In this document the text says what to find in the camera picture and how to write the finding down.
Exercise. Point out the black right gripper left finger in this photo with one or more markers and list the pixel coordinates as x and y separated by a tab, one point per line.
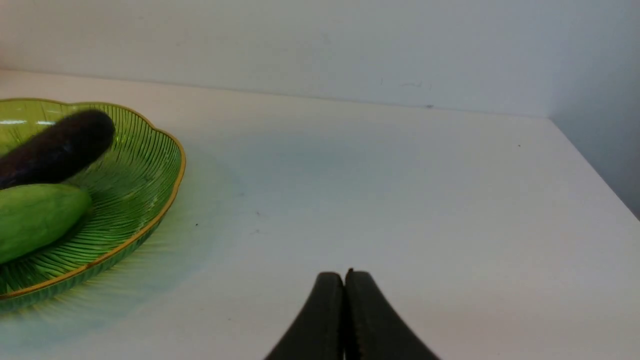
317	331

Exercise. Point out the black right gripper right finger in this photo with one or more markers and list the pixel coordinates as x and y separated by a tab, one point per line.
375	331

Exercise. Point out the long dark purple eggplant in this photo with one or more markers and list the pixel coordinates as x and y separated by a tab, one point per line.
60	151

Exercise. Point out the green glass scalloped plate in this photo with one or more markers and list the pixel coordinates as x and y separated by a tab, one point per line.
132	187

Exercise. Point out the green cucumber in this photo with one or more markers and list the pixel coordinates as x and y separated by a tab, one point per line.
35	215

